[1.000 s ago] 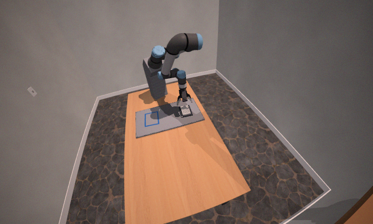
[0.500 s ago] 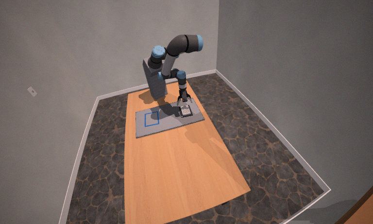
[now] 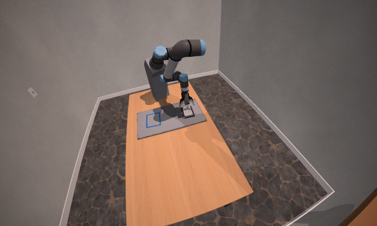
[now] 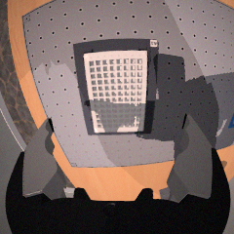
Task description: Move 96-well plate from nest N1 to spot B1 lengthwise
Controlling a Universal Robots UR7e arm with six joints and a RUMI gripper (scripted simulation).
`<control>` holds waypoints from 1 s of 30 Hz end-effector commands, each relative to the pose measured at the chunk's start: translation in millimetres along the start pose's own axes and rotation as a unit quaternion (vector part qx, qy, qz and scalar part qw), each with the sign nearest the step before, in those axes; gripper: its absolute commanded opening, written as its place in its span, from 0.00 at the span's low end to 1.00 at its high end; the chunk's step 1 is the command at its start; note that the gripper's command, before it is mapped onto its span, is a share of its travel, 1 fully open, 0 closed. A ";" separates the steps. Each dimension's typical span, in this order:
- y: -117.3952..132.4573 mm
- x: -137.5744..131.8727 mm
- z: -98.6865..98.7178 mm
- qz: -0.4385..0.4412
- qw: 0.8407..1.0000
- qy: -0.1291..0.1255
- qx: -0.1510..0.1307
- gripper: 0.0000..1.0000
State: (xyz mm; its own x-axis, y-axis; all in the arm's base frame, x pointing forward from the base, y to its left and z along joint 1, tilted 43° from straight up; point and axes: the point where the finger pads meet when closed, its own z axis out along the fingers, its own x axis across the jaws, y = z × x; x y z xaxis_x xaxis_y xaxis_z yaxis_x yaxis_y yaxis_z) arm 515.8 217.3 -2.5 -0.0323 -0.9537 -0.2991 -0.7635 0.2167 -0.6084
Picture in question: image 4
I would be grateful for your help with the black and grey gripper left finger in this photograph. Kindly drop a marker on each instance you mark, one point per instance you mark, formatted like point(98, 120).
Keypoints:
point(36, 178)

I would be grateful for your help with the blue tape outline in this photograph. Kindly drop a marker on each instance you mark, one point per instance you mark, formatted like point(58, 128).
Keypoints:
point(231, 125)

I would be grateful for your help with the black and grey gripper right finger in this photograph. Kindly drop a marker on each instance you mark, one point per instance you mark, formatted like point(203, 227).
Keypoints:
point(198, 181)

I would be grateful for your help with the white well plate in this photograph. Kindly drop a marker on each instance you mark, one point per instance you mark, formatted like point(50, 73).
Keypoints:
point(130, 68)

